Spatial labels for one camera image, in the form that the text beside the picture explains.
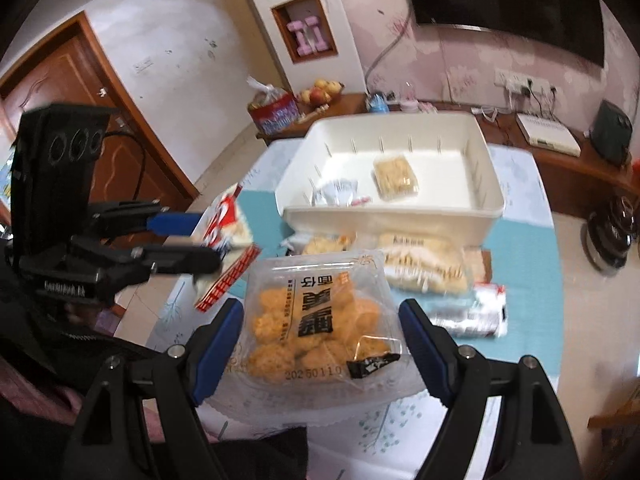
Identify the brown wooden door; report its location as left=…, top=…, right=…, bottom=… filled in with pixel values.
left=0, top=12, right=202, bottom=226

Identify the white plastic storage box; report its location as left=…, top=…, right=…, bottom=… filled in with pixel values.
left=279, top=111, right=507, bottom=252

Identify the dark glass pot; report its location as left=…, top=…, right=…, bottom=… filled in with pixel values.
left=581, top=193, right=640, bottom=277

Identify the long cream biscuit packet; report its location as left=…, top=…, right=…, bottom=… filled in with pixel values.
left=377, top=231, right=472, bottom=295

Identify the blue plastic bottle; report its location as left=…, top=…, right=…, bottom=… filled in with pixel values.
left=366, top=90, right=392, bottom=114

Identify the clear packet of yellow puffs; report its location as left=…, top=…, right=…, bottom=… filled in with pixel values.
left=298, top=232, right=359, bottom=257

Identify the silver foil snack packet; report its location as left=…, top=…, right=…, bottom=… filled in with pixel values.
left=428, top=282, right=509, bottom=340

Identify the bowl of fruit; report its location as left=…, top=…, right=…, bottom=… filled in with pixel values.
left=298, top=79, right=345, bottom=107

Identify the white set-top box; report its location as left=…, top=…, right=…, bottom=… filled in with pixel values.
left=514, top=112, right=582, bottom=157

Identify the clear packet of pale biscuits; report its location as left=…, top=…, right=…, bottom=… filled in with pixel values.
left=371, top=156, right=422, bottom=202

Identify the white wall socket panel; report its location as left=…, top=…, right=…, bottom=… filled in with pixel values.
left=494, top=69, right=559, bottom=97

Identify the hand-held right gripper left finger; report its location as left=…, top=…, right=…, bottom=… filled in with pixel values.
left=62, top=297, right=246, bottom=480

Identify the red and white snack packet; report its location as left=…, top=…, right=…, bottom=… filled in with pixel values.
left=192, top=184, right=262, bottom=312

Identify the grey wall cable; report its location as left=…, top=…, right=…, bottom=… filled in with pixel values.
left=362, top=0, right=417, bottom=97

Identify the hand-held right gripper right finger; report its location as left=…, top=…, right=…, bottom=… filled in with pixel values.
left=397, top=297, right=583, bottom=480

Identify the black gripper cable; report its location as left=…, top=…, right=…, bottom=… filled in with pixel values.
left=102, top=129, right=152, bottom=202

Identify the small white snack packet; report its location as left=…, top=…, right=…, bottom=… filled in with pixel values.
left=311, top=179, right=372, bottom=209

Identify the teal patterned tablecloth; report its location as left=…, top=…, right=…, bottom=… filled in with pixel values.
left=115, top=137, right=562, bottom=480

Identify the wooden wall niche frame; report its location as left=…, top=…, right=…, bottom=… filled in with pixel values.
left=271, top=0, right=340, bottom=65

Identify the clear tray of fried balls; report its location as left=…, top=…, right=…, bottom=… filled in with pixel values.
left=227, top=251, right=428, bottom=413

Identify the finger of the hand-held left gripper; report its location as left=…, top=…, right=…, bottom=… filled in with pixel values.
left=87, top=201, right=203, bottom=239
left=97, top=244, right=223, bottom=293

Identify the pink dumbbell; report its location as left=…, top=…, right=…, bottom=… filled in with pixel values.
left=287, top=20, right=307, bottom=54
left=304, top=16, right=325, bottom=51

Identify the brown snack packet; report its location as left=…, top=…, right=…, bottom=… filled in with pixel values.
left=462, top=249, right=494, bottom=285

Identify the dark green appliance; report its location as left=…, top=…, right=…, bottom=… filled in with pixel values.
left=589, top=99, right=634, bottom=167

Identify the plastic bag with red package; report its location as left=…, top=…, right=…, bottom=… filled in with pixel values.
left=246, top=76, right=301, bottom=136

